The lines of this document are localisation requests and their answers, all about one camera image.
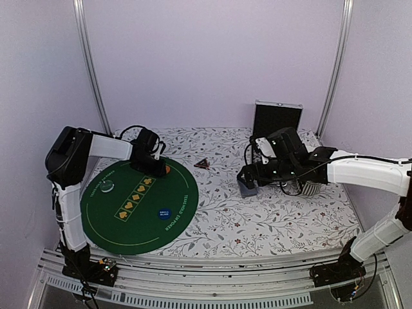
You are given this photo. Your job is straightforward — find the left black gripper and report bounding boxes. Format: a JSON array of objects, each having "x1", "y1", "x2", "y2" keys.
[{"x1": 136, "y1": 154, "x2": 167, "y2": 177}]

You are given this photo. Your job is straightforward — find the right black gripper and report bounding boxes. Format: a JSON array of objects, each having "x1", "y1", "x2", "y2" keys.
[{"x1": 238, "y1": 158, "x2": 299, "y2": 189}]

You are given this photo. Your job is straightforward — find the blue playing card deck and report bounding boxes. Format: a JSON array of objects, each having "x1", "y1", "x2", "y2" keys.
[{"x1": 238, "y1": 182, "x2": 258, "y2": 198}]

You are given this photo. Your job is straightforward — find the clear dealer button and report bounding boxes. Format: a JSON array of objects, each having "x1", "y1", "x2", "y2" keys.
[{"x1": 100, "y1": 180, "x2": 115, "y2": 193}]

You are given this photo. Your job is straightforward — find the blue small blind button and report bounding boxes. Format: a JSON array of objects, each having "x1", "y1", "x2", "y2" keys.
[{"x1": 158, "y1": 209, "x2": 172, "y2": 220}]

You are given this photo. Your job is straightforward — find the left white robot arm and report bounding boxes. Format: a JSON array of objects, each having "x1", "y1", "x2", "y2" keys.
[{"x1": 45, "y1": 126, "x2": 167, "y2": 279}]

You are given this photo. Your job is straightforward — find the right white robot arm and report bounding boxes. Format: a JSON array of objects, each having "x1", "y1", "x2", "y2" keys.
[{"x1": 237, "y1": 127, "x2": 411, "y2": 281}]

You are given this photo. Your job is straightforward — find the black red triangular plaque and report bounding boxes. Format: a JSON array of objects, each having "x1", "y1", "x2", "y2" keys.
[{"x1": 194, "y1": 158, "x2": 210, "y2": 169}]

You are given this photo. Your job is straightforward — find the floral white tablecloth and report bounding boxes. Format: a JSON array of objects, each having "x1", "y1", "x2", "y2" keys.
[{"x1": 87, "y1": 128, "x2": 361, "y2": 258}]

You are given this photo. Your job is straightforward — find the round green poker mat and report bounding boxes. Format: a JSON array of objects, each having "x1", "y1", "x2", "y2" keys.
[{"x1": 80, "y1": 159, "x2": 199, "y2": 255}]

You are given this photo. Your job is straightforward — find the aluminium poker chip case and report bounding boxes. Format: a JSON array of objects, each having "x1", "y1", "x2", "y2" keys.
[{"x1": 252, "y1": 100, "x2": 303, "y2": 138}]

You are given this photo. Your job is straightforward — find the striped ceramic mug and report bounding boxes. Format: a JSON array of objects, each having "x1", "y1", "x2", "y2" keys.
[{"x1": 301, "y1": 181, "x2": 322, "y2": 196}]

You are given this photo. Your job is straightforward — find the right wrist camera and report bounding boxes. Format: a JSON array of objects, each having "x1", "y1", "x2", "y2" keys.
[{"x1": 255, "y1": 137, "x2": 276, "y2": 164}]

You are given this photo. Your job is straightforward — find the front aluminium rail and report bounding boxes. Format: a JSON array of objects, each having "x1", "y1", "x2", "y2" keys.
[{"x1": 28, "y1": 249, "x2": 406, "y2": 308}]

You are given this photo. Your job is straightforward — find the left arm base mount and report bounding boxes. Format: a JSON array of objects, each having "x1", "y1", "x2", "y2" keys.
[{"x1": 62, "y1": 258, "x2": 118, "y2": 287}]

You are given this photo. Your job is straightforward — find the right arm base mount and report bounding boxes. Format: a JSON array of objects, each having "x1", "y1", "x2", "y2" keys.
[{"x1": 309, "y1": 254, "x2": 378, "y2": 304}]

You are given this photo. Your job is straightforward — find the left aluminium frame post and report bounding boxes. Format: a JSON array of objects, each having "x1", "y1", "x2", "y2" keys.
[{"x1": 73, "y1": 0, "x2": 113, "y2": 135}]

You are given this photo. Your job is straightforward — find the aluminium frame post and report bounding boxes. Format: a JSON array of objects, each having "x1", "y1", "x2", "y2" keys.
[
  {"x1": 316, "y1": 0, "x2": 354, "y2": 139},
  {"x1": 73, "y1": 0, "x2": 113, "y2": 135}
]

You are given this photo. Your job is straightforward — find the right aluminium frame post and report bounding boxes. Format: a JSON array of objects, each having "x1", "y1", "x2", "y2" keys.
[{"x1": 316, "y1": 0, "x2": 354, "y2": 139}]

